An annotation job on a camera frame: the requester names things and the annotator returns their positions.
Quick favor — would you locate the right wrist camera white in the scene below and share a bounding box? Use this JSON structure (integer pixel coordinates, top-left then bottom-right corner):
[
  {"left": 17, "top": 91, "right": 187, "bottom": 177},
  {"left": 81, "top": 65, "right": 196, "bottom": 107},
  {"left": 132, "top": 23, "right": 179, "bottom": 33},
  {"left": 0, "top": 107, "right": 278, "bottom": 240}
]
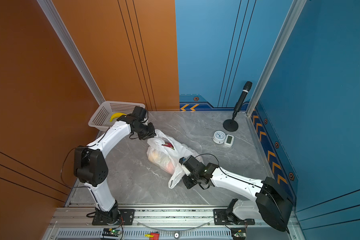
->
[{"left": 179, "top": 158, "right": 191, "bottom": 176}]

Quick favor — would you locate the green circuit board left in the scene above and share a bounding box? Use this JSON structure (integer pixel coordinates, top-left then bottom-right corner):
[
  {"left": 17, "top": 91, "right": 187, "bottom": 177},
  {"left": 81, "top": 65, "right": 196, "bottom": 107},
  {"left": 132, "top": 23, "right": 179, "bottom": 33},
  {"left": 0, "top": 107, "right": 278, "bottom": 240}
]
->
[{"left": 101, "top": 228, "right": 123, "bottom": 240}]

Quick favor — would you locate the white plastic bag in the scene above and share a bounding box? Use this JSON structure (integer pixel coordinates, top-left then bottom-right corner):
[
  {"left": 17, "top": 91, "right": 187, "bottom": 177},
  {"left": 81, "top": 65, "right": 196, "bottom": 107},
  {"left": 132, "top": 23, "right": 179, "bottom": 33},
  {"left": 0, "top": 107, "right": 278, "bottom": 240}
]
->
[{"left": 147, "top": 129, "right": 204, "bottom": 189}]

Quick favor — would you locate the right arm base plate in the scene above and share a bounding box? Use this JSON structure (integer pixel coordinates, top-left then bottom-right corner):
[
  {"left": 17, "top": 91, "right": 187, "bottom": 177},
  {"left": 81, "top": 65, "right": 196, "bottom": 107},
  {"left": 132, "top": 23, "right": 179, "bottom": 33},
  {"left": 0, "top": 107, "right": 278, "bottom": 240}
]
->
[{"left": 213, "top": 209, "right": 255, "bottom": 226}]

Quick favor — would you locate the black microphone on stand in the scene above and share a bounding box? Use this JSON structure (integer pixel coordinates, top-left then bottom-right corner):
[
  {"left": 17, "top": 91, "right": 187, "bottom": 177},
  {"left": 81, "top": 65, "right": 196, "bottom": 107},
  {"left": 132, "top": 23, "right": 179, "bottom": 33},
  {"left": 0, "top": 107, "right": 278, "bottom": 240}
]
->
[{"left": 223, "top": 81, "right": 253, "bottom": 132}]

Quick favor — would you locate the round white clock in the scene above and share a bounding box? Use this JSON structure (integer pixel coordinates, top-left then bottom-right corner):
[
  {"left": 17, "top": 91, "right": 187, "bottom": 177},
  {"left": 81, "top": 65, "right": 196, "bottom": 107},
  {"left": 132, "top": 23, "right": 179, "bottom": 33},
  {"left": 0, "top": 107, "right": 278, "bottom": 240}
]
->
[{"left": 213, "top": 131, "right": 226, "bottom": 145}]

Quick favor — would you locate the circuit board right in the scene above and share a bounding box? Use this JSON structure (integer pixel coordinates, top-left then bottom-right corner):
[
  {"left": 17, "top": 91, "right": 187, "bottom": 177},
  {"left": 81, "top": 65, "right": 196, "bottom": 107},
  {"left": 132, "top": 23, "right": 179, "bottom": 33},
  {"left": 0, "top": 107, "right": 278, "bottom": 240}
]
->
[{"left": 231, "top": 230, "right": 247, "bottom": 240}]

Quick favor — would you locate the red yellow button box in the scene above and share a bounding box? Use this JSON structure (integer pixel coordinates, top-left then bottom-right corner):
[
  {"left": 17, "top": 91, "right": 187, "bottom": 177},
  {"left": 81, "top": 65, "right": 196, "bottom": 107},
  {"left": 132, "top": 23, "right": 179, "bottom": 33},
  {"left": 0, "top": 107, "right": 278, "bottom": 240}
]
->
[{"left": 144, "top": 233, "right": 160, "bottom": 240}]

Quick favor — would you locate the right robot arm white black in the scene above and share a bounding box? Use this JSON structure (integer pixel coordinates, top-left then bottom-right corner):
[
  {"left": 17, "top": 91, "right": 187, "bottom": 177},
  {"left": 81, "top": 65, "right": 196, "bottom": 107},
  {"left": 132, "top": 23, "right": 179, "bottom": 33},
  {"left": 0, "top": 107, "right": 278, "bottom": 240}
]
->
[{"left": 179, "top": 156, "right": 294, "bottom": 232}]

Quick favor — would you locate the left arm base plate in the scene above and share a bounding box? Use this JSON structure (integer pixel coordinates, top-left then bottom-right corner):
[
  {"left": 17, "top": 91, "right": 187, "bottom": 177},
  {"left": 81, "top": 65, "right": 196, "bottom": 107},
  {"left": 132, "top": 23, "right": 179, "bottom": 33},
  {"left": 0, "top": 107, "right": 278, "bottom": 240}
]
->
[{"left": 92, "top": 209, "right": 135, "bottom": 226}]

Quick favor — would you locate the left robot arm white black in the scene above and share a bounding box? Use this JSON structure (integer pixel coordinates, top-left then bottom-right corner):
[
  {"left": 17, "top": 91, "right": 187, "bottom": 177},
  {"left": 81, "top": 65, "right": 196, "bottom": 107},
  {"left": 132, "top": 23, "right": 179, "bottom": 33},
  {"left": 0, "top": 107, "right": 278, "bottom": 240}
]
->
[{"left": 74, "top": 107, "right": 156, "bottom": 225}]

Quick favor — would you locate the aluminium front rail frame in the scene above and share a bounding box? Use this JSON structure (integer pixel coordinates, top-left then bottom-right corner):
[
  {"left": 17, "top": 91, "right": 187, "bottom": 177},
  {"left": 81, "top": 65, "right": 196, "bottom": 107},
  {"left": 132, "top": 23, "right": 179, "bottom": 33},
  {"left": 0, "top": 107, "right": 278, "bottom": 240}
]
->
[{"left": 43, "top": 205, "right": 305, "bottom": 240}]

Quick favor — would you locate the small white digital timer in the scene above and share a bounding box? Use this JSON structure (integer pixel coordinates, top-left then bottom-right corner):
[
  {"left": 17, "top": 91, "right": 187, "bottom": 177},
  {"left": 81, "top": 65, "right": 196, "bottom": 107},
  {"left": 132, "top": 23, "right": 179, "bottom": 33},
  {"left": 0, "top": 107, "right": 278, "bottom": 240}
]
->
[{"left": 224, "top": 135, "right": 235, "bottom": 148}]

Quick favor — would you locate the yellow banana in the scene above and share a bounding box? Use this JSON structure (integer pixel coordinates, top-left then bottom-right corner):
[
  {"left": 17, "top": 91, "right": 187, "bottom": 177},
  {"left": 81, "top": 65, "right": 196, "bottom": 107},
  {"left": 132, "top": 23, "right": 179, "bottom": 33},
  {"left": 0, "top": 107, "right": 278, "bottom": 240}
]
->
[{"left": 110, "top": 113, "right": 126, "bottom": 122}]

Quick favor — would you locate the red dragon fruit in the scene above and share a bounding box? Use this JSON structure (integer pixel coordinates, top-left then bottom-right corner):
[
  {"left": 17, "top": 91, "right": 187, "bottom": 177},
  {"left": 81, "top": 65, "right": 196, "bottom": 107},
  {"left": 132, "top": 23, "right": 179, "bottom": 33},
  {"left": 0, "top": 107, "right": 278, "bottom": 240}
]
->
[{"left": 162, "top": 142, "right": 175, "bottom": 150}]

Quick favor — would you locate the white plastic basket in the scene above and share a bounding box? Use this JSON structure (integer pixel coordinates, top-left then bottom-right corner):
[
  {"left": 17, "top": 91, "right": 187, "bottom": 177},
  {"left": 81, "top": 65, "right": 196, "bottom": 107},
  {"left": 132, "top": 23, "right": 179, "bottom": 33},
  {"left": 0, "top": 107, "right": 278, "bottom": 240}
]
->
[{"left": 88, "top": 101, "right": 146, "bottom": 132}]

